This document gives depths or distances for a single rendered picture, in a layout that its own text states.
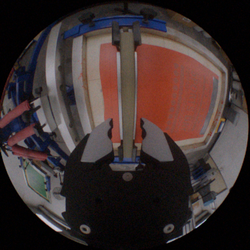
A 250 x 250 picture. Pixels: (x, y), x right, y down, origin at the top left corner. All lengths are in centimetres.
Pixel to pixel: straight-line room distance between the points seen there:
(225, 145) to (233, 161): 74
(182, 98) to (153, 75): 15
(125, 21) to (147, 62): 17
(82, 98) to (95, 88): 6
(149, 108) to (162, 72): 14
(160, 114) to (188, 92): 16
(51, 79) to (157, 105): 37
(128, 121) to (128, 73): 11
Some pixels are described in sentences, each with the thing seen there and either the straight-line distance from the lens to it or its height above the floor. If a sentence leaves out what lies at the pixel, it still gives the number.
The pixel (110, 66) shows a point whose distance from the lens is 28.
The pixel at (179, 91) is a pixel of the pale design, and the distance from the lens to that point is 34.
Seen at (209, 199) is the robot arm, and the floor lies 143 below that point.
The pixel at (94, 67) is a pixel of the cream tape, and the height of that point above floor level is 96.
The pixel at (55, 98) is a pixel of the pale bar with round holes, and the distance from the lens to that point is 28.
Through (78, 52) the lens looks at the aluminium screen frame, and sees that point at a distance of 30.
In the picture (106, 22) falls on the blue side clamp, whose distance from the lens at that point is 32.
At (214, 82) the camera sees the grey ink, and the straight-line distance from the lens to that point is 54.
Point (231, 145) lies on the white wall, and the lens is 385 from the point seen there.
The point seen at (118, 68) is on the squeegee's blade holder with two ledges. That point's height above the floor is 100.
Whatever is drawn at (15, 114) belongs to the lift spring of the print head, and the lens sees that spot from 52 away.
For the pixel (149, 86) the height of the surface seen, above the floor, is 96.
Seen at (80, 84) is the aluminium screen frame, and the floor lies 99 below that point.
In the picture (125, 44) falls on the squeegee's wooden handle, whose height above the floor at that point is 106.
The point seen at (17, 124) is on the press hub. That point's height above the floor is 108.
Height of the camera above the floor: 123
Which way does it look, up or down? 59 degrees down
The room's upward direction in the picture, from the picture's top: 177 degrees counter-clockwise
